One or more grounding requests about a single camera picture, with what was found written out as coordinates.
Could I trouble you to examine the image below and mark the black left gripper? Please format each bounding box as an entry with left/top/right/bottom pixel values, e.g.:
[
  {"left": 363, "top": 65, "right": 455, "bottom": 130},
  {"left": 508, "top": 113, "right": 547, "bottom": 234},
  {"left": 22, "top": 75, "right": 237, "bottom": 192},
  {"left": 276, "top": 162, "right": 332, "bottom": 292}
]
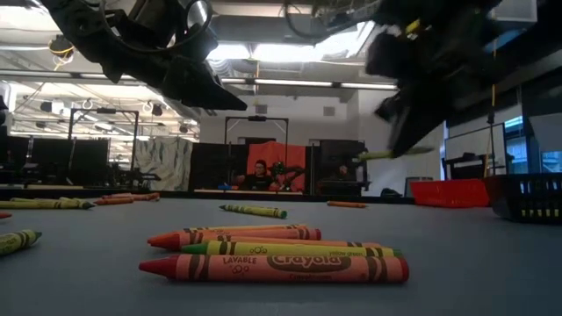
[{"left": 41, "top": 0, "right": 249, "bottom": 111}]

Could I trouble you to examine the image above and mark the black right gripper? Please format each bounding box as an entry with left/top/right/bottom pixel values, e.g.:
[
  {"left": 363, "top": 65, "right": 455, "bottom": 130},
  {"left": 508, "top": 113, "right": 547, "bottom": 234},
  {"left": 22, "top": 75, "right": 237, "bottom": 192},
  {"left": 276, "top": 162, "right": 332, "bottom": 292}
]
[{"left": 366, "top": 0, "right": 501, "bottom": 158}]

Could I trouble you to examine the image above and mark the whiteboard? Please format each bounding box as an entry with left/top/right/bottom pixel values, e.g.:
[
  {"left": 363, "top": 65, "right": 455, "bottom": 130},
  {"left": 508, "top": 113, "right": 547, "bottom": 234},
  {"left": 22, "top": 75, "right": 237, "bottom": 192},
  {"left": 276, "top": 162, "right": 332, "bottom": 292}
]
[{"left": 443, "top": 122, "right": 508, "bottom": 181}]

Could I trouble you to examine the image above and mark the red plastic basket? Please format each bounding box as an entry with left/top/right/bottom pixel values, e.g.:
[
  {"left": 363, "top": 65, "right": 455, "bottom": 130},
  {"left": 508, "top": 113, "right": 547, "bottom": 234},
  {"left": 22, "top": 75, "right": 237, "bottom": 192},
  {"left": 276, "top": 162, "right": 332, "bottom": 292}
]
[{"left": 410, "top": 178, "right": 492, "bottom": 209}]

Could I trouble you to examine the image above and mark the black partition panel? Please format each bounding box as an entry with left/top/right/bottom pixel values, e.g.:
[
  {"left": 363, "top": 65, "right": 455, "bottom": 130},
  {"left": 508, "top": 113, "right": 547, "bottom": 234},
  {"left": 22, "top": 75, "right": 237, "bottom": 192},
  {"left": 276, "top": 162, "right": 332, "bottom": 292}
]
[
  {"left": 0, "top": 138, "right": 110, "bottom": 185},
  {"left": 188, "top": 142, "right": 247, "bottom": 192}
]

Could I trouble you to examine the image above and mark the white patterned cloth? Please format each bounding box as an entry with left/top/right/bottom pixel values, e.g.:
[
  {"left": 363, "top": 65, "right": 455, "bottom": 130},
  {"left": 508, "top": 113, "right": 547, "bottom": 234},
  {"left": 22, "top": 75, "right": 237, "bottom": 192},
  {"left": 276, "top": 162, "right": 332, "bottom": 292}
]
[{"left": 133, "top": 136, "right": 193, "bottom": 192}]

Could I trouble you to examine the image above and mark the black cabinet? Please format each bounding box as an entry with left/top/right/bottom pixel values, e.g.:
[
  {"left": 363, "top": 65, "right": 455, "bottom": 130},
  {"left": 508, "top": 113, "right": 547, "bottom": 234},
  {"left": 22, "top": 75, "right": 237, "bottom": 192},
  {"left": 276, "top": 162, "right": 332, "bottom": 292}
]
[{"left": 309, "top": 139, "right": 372, "bottom": 197}]

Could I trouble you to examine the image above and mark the fluorescent ceiling light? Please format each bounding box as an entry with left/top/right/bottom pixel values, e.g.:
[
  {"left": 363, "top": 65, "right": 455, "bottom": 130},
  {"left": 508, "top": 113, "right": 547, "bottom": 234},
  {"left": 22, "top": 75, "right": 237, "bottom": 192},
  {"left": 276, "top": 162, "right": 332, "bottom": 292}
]
[{"left": 219, "top": 77, "right": 399, "bottom": 92}]

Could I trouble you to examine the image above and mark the orange backdrop cloth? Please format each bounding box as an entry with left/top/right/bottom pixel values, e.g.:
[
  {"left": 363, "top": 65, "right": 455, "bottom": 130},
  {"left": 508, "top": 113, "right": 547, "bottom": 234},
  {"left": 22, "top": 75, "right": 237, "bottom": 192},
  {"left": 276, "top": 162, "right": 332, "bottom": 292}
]
[{"left": 245, "top": 140, "right": 307, "bottom": 192}]

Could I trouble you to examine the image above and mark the black plastic basket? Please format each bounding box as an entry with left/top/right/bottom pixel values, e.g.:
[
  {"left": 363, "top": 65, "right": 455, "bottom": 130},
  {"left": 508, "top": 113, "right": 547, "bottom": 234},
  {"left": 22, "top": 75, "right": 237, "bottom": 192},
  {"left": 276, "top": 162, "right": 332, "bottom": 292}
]
[{"left": 482, "top": 173, "right": 562, "bottom": 226}]

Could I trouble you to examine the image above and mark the grey table mat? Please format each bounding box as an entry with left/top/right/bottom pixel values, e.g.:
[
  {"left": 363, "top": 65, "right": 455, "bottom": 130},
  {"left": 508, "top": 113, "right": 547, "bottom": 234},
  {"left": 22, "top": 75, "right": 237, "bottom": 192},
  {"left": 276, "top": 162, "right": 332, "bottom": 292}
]
[{"left": 0, "top": 197, "right": 562, "bottom": 316}]

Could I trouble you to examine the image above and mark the black gantry frame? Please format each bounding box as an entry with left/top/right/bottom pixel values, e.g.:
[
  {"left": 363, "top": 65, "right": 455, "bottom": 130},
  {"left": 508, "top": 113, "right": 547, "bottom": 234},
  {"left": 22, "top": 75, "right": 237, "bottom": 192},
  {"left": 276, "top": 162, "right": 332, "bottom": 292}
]
[{"left": 223, "top": 116, "right": 290, "bottom": 194}]

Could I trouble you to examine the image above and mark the yellow hanging cable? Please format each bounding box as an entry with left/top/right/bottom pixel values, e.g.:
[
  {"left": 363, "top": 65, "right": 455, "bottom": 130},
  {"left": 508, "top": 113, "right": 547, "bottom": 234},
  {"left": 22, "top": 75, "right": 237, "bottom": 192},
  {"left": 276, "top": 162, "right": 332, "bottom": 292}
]
[{"left": 485, "top": 83, "right": 498, "bottom": 176}]

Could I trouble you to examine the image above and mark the grey ceiling air duct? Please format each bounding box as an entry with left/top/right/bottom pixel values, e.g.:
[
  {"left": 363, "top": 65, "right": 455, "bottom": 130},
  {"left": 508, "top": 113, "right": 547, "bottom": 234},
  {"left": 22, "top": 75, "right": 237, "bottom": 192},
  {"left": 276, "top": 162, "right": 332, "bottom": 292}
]
[{"left": 210, "top": 12, "right": 317, "bottom": 45}]

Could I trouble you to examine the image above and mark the black metal frame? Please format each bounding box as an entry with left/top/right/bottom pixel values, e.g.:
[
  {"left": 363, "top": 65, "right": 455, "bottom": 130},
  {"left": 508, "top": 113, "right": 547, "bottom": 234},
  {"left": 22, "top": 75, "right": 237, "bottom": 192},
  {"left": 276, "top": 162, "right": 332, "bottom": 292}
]
[{"left": 68, "top": 108, "right": 140, "bottom": 185}]

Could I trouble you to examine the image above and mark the black aluminium table frame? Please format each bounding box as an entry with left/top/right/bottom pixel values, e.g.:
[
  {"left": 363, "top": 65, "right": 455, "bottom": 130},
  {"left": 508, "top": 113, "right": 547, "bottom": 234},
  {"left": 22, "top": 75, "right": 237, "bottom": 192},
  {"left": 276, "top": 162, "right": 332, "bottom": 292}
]
[{"left": 0, "top": 187, "right": 416, "bottom": 205}]

